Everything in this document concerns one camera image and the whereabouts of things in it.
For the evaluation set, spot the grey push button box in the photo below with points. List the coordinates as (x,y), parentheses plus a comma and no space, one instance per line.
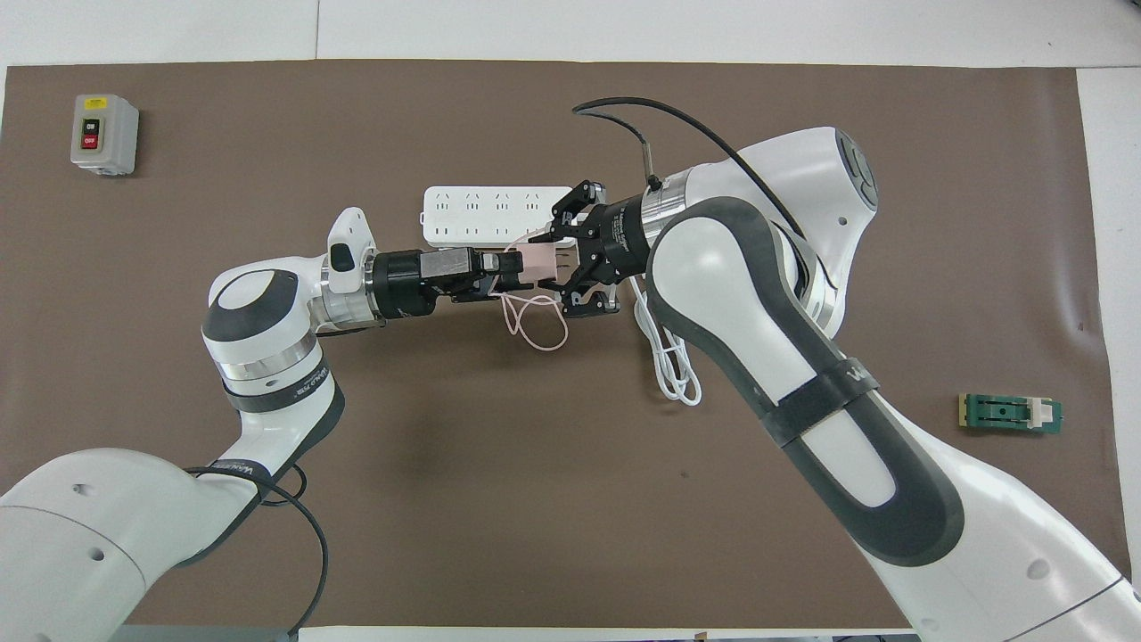
(102,134)

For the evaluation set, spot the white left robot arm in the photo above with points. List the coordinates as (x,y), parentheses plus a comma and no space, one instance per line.
(258,357)

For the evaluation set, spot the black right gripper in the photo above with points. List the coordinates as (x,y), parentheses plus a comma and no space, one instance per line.
(615,241)

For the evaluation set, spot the white power strip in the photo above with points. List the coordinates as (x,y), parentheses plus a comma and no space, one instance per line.
(481,209)

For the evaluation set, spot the pink charger block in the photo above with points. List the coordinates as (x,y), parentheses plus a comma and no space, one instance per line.
(539,266)

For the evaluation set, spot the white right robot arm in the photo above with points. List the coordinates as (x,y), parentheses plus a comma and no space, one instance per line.
(802,374)

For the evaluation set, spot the green knife switch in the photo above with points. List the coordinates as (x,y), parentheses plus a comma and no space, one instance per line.
(1003,413)

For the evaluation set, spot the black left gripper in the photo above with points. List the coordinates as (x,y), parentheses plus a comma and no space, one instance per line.
(419,281)

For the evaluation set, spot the brown table mat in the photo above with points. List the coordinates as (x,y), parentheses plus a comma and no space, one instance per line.
(535,499)

